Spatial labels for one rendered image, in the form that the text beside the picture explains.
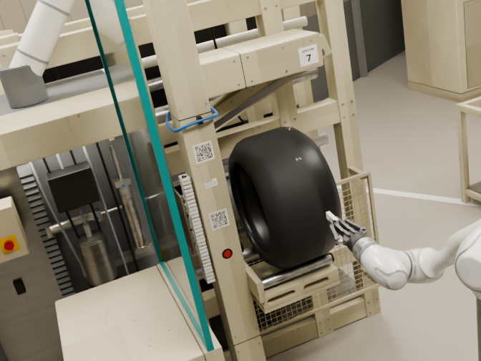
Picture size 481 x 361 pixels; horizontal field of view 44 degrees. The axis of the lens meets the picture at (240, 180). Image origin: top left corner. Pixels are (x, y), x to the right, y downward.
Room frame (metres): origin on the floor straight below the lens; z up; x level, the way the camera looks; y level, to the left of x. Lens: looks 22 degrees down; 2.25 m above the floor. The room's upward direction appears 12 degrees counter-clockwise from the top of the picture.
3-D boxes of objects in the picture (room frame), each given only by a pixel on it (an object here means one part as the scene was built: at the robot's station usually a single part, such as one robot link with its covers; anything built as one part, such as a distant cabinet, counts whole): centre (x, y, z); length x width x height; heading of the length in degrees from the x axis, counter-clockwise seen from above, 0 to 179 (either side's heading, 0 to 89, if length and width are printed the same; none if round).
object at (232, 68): (2.63, -0.14, 1.71); 0.61 x 0.25 x 0.15; 106
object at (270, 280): (2.17, -0.15, 0.90); 0.35 x 0.05 x 0.05; 106
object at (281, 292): (2.17, -0.15, 0.84); 0.36 x 0.09 x 0.06; 106
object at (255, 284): (2.26, 0.06, 0.90); 0.40 x 0.03 x 0.10; 16
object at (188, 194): (2.16, 0.21, 1.19); 0.05 x 0.04 x 0.48; 16
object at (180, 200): (2.61, 0.21, 1.05); 0.20 x 0.15 x 0.30; 106
